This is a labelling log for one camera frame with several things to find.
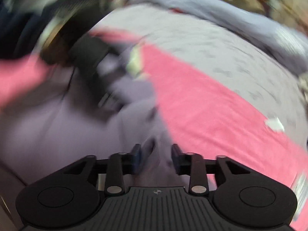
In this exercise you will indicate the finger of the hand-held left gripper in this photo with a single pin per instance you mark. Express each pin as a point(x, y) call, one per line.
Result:
point(112, 102)

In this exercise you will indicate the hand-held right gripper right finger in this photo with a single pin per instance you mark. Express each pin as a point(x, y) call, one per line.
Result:
point(176, 158)

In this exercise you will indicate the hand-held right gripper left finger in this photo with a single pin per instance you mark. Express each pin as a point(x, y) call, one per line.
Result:
point(138, 158)

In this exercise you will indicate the cream cloth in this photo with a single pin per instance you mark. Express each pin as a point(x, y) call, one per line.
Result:
point(135, 62)

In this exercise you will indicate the purple garment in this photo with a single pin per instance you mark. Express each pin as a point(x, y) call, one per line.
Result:
point(60, 130)

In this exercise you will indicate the pink blanket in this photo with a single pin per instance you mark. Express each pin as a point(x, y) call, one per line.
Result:
point(204, 105)

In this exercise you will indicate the white paper scrap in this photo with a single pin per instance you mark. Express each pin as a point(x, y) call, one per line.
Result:
point(274, 124)

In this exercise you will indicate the lilac bed sheet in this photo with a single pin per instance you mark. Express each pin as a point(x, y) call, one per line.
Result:
point(216, 53)

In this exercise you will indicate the white tissue pack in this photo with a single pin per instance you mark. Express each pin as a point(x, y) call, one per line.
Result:
point(299, 192)

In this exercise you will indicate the blue-grey floral duvet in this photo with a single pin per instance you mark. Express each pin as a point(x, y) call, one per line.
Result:
point(216, 12)

